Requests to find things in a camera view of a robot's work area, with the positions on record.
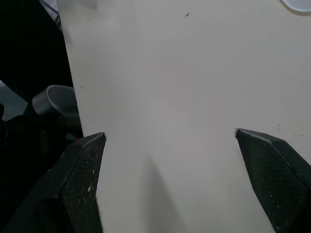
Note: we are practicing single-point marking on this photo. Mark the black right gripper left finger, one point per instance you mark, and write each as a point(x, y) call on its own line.
point(73, 184)

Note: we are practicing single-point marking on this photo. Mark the white round container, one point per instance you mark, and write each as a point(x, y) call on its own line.
point(297, 4)

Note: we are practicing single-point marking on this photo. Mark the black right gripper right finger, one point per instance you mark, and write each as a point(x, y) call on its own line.
point(274, 174)

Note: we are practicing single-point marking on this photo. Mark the silver robot body joint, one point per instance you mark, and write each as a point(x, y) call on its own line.
point(56, 102)

